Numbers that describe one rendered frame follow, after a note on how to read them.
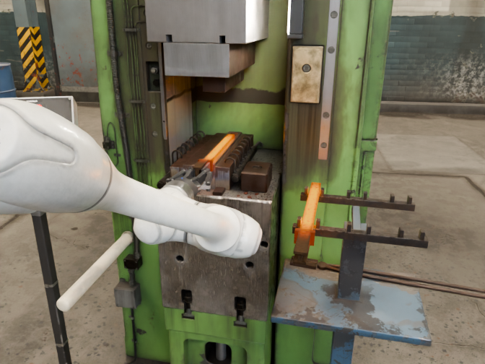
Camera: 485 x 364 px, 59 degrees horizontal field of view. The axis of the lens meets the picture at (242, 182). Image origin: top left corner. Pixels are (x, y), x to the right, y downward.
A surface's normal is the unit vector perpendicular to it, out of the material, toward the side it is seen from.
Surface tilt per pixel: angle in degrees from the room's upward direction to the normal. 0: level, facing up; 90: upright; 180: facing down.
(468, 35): 90
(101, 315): 0
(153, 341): 90
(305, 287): 0
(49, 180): 113
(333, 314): 0
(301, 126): 90
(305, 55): 90
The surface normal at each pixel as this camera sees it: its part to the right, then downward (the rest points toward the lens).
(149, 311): -0.21, 0.35
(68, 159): 0.96, 0.07
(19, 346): 0.01, -0.93
